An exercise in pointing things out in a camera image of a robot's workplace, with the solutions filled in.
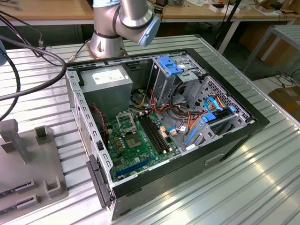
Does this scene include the metal socket cover frame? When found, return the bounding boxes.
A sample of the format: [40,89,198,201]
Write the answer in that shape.
[116,112,137,135]

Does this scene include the CPU socket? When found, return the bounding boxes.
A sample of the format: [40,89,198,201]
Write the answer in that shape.
[124,132,144,150]

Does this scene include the black RAM slot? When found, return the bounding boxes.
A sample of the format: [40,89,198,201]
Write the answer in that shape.
[143,113,169,152]
[145,112,171,151]
[137,115,164,155]
[140,114,166,154]

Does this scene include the grey optical drive cage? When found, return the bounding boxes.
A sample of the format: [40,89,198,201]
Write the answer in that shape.
[150,54,207,107]

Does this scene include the blue plastic bay strip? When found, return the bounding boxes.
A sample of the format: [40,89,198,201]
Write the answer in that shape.
[184,126,200,147]

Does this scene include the green Dell motherboard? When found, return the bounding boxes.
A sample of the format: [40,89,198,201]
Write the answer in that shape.
[105,110,183,181]

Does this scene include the blue plastic drive latch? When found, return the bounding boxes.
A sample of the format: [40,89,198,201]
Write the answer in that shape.
[157,55,186,76]

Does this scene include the grey power supply box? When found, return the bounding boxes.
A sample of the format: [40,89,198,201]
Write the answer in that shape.
[79,65,134,121]

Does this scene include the blue expansion slot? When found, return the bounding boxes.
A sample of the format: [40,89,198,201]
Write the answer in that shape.
[116,156,152,177]

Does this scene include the blue disk carrier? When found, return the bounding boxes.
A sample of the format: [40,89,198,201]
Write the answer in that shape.
[201,105,236,124]

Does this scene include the grey perforated disk bay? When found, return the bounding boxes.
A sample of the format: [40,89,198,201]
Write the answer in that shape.
[182,75,256,152]

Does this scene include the black open PC case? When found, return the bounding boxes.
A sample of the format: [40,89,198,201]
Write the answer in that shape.
[62,48,270,221]

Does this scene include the white box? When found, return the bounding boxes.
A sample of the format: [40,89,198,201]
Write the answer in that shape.
[209,3,241,14]

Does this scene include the brown cardboard box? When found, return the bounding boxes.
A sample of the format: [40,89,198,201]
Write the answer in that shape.
[239,23,293,68]
[268,86,300,122]

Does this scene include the black stand pole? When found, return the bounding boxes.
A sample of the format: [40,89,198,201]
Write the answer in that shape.
[212,0,242,49]

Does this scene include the grey parts rack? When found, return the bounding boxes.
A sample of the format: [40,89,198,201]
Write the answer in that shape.
[0,118,69,215]

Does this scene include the small cardboard packaging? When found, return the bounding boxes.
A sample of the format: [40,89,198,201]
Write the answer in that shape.
[252,0,291,16]

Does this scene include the grey metal slat table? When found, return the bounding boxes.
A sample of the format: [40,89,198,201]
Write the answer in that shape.
[242,24,300,75]

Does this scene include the yellow black power wires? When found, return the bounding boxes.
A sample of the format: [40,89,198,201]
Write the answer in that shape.
[130,88,148,109]

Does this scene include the black round cable bundle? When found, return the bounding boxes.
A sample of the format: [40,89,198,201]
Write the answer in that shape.
[169,80,189,112]

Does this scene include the orange red power wires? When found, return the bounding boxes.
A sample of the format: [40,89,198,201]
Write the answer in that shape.
[149,89,227,136]

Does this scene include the twisted coloured fan wire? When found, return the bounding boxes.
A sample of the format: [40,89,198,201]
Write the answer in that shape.
[90,104,110,143]

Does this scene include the blue flat data wire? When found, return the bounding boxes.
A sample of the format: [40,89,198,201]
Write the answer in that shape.
[203,96,225,113]

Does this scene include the thick black cable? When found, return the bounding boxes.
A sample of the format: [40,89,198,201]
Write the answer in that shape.
[0,34,68,100]

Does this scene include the thin black cable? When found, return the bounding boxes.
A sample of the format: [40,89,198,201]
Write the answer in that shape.
[0,48,20,121]

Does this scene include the wooden desk white frame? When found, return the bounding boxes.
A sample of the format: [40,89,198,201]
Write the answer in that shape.
[0,0,300,54]

